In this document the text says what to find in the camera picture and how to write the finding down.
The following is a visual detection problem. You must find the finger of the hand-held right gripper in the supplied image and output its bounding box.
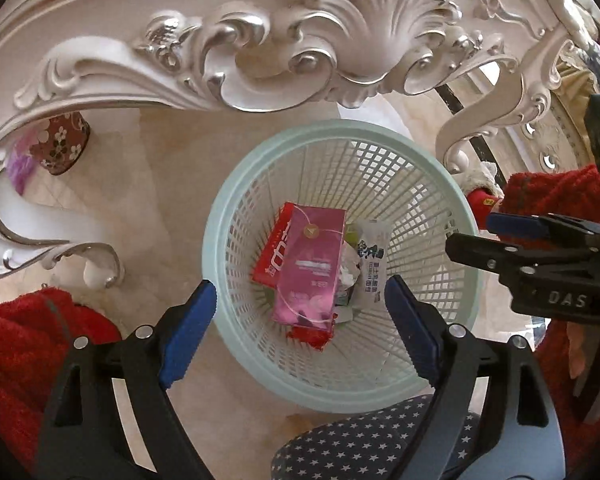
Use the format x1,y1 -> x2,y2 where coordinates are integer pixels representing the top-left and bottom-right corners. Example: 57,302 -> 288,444
486,211 -> 600,242
445,231 -> 543,277

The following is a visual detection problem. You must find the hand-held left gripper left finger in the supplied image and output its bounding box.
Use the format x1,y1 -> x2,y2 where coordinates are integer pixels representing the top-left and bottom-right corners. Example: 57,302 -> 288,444
36,279 -> 218,480

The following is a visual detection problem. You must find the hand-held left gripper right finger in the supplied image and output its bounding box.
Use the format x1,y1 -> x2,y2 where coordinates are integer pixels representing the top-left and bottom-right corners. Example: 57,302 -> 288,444
384,274 -> 567,480

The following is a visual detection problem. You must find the white packet with blue print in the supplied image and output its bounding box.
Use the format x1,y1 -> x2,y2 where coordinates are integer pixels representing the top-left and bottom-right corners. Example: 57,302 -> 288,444
352,219 -> 389,307

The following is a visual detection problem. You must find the white green wrapper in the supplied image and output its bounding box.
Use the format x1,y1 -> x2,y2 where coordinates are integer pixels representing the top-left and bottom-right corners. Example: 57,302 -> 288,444
334,224 -> 365,322

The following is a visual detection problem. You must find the red cardboard box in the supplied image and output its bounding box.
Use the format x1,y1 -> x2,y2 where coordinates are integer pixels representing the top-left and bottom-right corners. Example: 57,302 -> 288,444
252,202 -> 341,352

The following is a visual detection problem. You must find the pink cardboard box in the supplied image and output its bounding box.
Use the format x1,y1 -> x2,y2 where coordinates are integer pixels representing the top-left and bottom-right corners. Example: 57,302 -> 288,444
272,205 -> 349,334

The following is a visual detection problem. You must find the light green plastic wastebasket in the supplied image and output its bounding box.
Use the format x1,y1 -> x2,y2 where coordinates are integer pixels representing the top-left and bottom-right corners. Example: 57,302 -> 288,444
202,120 -> 481,409

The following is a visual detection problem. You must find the person's right hand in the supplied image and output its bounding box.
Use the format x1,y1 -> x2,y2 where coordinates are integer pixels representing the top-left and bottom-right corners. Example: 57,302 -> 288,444
567,322 -> 600,382

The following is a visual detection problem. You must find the person's right leg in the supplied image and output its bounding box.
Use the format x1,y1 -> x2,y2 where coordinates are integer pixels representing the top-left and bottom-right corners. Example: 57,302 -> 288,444
500,164 -> 600,227

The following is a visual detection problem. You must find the red slipper with white fur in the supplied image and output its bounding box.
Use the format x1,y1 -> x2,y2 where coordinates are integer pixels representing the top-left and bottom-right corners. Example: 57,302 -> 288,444
461,161 -> 505,217

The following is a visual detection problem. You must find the dark star-patterned cushion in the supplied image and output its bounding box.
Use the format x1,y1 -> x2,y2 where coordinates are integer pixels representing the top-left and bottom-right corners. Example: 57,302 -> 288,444
272,394 -> 482,480

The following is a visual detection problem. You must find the brown floral bin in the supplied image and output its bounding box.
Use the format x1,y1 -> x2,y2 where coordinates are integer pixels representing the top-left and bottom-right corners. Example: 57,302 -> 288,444
29,112 -> 92,177

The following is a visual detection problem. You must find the purple plastic bag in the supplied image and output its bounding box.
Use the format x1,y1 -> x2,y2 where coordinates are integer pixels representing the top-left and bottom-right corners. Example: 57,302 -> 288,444
6,129 -> 40,197

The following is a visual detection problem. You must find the ornate white coffee table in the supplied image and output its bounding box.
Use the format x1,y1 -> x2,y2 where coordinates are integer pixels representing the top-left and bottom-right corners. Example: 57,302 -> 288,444
0,0 -> 600,292

